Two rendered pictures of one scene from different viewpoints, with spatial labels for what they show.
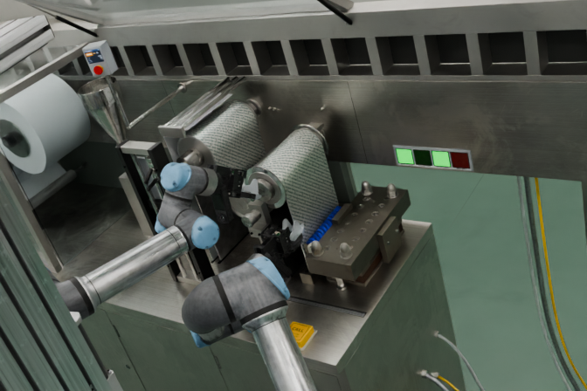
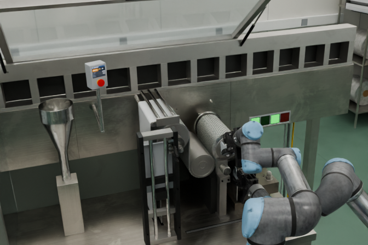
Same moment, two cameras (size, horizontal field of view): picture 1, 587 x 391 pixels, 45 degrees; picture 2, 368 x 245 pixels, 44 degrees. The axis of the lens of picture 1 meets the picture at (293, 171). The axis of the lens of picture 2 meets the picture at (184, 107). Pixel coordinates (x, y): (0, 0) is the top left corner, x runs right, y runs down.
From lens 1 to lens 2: 205 cm
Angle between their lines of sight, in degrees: 52
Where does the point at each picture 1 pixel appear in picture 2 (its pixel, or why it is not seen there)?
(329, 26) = (228, 48)
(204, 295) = (344, 181)
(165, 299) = not seen: outside the picture
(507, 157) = (306, 110)
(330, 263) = (266, 185)
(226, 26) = (150, 53)
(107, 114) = (69, 127)
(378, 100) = (247, 90)
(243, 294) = (352, 176)
